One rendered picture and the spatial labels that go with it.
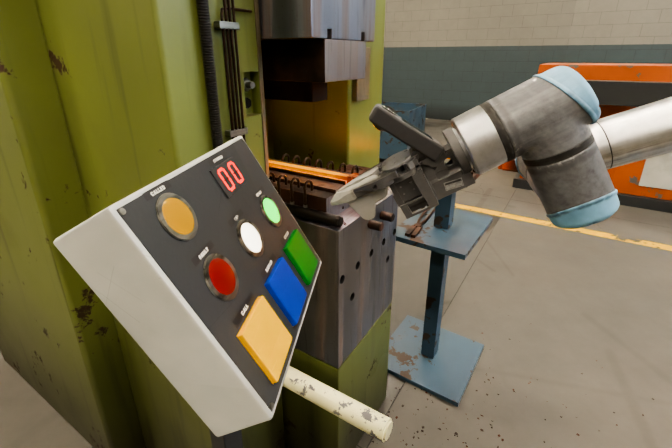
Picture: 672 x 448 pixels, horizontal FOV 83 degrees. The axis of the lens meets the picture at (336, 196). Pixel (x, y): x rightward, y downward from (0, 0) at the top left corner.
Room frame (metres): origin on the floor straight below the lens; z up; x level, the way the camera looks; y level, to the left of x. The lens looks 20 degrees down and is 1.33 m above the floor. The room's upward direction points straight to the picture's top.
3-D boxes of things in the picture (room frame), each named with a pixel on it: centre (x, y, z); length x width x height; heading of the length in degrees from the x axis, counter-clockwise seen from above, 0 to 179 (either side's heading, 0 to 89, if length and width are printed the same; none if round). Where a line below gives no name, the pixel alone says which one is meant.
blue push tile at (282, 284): (0.47, 0.07, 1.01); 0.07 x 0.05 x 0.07; 173
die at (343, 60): (1.12, 0.15, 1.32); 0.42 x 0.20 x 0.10; 58
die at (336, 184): (1.12, 0.15, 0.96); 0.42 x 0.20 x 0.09; 58
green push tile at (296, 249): (0.57, 0.06, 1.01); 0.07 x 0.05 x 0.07; 173
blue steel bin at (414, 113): (5.09, -0.49, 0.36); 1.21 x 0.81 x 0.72; 63
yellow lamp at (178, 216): (0.38, 0.17, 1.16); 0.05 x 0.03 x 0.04; 148
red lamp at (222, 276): (0.38, 0.13, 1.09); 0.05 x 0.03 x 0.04; 148
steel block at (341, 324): (1.17, 0.13, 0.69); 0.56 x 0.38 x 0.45; 58
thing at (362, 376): (1.17, 0.13, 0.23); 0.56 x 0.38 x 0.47; 58
